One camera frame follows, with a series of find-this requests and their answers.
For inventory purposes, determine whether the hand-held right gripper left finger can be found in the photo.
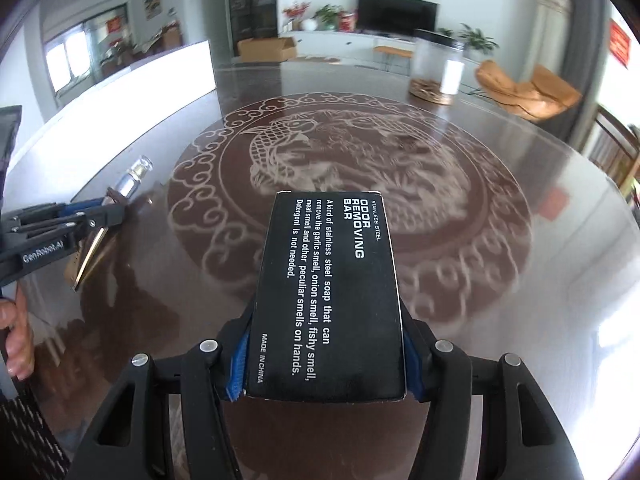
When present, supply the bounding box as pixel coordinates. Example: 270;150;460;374
79;305;253;480

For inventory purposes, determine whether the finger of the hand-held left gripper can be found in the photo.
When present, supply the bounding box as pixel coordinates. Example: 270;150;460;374
12;195;121;228
15;205;125;246

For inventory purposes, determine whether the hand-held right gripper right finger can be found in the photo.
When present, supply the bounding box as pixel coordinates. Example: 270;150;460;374
399;305;567;480

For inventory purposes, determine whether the black printed box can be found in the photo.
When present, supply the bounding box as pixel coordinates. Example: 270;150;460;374
243;191;406;403

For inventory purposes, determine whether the dark woven basket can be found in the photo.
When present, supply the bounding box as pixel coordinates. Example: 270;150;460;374
0;385;72;480

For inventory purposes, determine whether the person's left hand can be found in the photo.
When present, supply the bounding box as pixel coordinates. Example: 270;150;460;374
0;285;35;381

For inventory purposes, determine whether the red envelope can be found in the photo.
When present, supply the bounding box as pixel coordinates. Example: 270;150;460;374
537;187;573;221

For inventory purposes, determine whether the cardboard box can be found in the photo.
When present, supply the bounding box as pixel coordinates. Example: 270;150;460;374
237;36;299;63

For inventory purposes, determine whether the dark glass display cabinet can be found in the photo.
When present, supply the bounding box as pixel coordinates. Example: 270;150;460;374
226;0;278;43

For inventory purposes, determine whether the wooden chair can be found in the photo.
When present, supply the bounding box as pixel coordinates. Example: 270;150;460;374
589;104;640;203

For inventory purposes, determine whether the orange lounge chair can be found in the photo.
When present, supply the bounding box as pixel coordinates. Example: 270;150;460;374
474;59;583;123

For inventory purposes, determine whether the clear cylinder container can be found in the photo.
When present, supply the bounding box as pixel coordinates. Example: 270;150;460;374
409;29;467;106

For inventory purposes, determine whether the red flower arrangement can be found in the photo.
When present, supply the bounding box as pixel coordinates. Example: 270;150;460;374
282;2;311;31

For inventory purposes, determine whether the wooden bench with hairpin legs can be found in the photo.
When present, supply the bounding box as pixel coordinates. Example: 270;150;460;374
373;45;415;73

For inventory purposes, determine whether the white television cabinet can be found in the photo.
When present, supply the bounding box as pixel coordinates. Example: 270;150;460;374
285;30;416;63

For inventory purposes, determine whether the green potted plant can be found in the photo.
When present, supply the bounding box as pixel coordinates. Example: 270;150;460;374
314;4;346;31

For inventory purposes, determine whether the large leafy potted plant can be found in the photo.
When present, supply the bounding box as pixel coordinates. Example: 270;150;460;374
440;22;500;56

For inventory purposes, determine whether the black television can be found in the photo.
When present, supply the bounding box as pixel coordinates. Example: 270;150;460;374
357;0;439;37

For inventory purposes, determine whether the grey curtain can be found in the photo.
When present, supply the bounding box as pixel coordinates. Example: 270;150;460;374
560;0;613;141

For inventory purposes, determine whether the white standing air conditioner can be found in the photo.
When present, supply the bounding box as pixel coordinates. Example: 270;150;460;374
530;0;572;68

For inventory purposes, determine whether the red wall poster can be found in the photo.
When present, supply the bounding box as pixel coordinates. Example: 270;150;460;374
607;17;633;68

